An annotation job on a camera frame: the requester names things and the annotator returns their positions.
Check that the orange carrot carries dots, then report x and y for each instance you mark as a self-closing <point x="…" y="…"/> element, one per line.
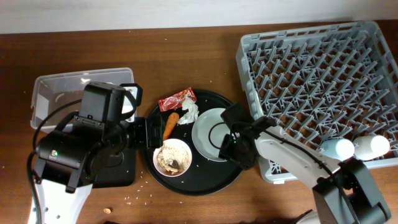
<point x="170" y="124"/>

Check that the white tissue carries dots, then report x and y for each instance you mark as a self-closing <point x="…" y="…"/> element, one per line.
<point x="192" y="112"/>

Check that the grey dishwasher rack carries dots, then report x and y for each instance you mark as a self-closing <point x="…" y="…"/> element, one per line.
<point x="325" y="82"/>

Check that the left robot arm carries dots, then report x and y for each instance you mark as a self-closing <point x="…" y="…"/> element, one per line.
<point x="94" y="147"/>

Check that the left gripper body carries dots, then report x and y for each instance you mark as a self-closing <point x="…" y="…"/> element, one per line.
<point x="137" y="134"/>

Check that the light blue cup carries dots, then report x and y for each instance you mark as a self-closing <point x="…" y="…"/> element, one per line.
<point x="340" y="149"/>

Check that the clear plastic bin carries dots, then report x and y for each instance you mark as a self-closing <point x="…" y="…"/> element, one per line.
<point x="53" y="91"/>

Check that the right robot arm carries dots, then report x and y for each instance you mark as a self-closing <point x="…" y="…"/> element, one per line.
<point x="344" y="192"/>

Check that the red snack wrapper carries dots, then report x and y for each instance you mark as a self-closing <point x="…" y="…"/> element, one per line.
<point x="175" y="101"/>

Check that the grey plate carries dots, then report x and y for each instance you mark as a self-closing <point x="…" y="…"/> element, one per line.
<point x="208" y="133"/>

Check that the rice and food scraps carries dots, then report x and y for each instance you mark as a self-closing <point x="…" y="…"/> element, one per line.
<point x="173" y="160"/>

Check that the pink bowl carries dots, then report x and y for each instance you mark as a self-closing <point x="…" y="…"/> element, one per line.
<point x="175" y="143"/>

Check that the round black tray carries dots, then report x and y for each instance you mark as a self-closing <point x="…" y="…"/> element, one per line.
<point x="204" y="176"/>

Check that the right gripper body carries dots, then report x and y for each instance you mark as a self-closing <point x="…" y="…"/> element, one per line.
<point x="234" y="150"/>

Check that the black rectangular tray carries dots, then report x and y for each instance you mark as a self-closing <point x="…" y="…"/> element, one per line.
<point x="119" y="171"/>

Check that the white cup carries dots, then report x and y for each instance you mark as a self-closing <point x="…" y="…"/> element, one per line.
<point x="370" y="147"/>

